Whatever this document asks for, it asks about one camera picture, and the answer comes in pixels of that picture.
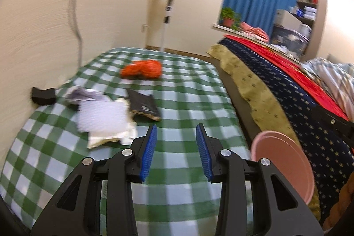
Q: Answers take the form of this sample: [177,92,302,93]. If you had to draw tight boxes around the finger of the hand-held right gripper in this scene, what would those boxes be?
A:
[311,106,354,148]

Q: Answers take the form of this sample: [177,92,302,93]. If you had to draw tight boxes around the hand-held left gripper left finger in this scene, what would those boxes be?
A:
[30,124,158,236]

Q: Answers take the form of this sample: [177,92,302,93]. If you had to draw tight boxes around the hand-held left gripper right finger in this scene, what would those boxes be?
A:
[195,123,324,236]

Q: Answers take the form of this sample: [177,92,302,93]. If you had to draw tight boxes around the black pouch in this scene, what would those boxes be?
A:
[127,88,162,122]

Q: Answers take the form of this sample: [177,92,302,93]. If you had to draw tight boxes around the white foam net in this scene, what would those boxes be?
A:
[77,99,133,135]

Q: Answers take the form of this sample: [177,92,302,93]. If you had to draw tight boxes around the pink bin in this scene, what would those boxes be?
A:
[250,130,315,206]

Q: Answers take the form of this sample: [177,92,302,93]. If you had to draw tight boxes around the orange plastic bag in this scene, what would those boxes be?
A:
[121,59,162,80]

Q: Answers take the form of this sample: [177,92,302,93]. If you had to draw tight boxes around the grey plastic bag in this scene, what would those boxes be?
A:
[63,85,110,108]

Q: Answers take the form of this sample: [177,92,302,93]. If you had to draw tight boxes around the black foam block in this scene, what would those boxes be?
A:
[31,87,56,106]

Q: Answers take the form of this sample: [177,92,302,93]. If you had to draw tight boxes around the person's right hand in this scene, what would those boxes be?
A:
[323,186,354,231]

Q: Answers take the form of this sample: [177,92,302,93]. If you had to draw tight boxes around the navy star bedsheet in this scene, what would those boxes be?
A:
[207,38,354,225]

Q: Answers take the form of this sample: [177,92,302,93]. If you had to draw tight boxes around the striped cloth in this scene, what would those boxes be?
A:
[301,57,354,123]

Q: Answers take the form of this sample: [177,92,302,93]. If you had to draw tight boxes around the red blanket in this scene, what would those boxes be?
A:
[224,35,349,120]

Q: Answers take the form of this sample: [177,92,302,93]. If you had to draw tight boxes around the green checked tablecloth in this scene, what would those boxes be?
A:
[0,46,253,236]

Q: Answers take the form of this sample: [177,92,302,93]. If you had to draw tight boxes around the clear storage bin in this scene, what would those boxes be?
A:
[269,26,309,57]

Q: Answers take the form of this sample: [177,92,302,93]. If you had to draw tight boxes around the grey bookshelf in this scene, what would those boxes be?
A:
[296,0,328,59]

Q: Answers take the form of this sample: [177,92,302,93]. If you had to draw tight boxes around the white storage box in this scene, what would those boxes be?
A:
[275,9,302,30]

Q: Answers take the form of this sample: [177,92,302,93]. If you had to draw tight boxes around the stacked white packages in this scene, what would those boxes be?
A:
[294,5,317,21]

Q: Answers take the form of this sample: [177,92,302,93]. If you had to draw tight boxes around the pink cloth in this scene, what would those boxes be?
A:
[239,22,270,41]

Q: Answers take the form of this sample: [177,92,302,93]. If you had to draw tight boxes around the potted green plant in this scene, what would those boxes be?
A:
[220,7,241,30]

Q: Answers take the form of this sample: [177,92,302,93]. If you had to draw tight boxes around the grey wall cable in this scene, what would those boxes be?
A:
[68,0,83,68]

